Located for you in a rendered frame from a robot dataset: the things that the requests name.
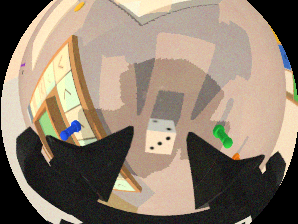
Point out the green pawn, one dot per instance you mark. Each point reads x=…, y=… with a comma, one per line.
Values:
x=219, y=131

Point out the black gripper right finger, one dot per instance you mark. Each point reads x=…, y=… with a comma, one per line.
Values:
x=212, y=171

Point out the white die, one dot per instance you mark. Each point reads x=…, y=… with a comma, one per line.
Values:
x=160, y=136

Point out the blue game pawn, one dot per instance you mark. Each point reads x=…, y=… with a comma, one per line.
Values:
x=75, y=127

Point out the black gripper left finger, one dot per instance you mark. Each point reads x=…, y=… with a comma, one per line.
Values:
x=99, y=162

